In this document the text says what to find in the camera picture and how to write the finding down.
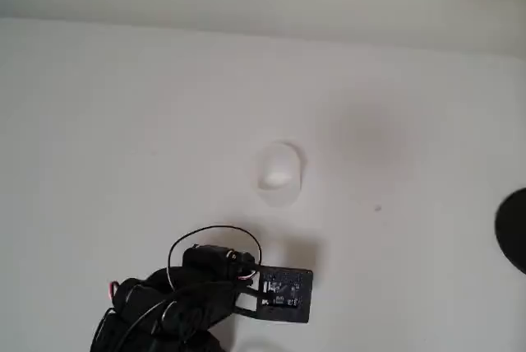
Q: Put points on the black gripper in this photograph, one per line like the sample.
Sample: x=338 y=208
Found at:
x=204 y=261

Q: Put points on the small clear plastic cup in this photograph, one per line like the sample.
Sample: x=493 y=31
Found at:
x=279 y=175

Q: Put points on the black round object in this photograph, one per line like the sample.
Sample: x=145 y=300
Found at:
x=515 y=232

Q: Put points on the black camera circuit board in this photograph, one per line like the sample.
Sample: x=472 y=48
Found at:
x=283 y=276

